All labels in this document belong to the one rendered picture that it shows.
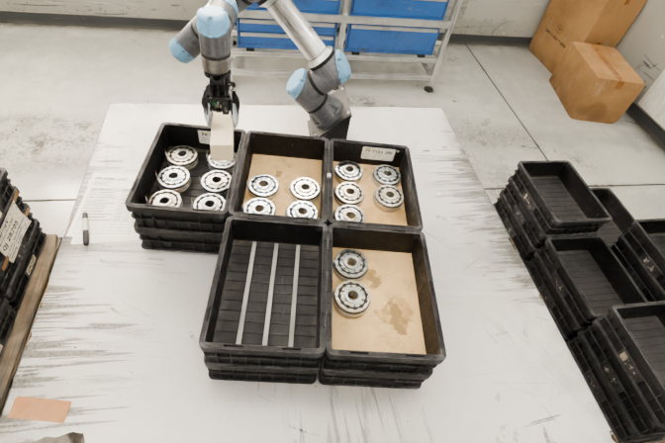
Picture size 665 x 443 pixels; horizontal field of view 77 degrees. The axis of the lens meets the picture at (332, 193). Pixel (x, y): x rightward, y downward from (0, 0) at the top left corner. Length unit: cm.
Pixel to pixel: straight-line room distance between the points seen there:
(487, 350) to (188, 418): 88
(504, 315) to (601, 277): 89
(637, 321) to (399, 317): 116
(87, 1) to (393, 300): 368
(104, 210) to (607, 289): 214
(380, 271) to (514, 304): 51
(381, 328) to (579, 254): 138
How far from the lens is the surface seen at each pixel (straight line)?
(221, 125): 129
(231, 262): 129
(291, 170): 154
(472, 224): 173
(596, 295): 226
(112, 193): 172
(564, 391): 153
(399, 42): 345
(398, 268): 133
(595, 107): 413
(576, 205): 243
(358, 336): 120
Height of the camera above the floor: 191
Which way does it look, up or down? 47 degrees down
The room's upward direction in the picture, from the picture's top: 10 degrees clockwise
